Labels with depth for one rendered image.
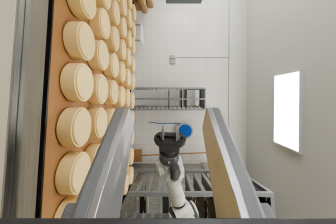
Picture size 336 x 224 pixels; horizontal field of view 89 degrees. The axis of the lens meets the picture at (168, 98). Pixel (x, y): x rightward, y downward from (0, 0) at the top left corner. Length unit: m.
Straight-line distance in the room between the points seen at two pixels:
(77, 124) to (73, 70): 0.06
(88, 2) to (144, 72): 4.12
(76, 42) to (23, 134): 0.13
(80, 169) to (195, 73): 4.22
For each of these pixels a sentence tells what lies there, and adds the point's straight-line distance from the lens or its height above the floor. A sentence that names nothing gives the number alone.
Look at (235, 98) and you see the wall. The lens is 4.63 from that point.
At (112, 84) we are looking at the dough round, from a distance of 0.35.
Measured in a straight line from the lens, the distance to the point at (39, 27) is 0.30.
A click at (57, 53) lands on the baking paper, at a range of 0.24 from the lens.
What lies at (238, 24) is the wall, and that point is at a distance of 4.98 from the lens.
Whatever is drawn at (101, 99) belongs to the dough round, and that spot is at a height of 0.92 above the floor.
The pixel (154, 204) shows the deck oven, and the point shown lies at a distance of 3.91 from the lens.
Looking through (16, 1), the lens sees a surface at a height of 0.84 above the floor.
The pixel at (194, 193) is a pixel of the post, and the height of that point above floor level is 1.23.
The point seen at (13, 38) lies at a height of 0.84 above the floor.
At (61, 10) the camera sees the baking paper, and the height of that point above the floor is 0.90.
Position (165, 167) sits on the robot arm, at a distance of 0.82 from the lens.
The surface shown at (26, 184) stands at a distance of 0.29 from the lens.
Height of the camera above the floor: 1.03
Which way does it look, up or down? level
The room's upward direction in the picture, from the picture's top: 90 degrees clockwise
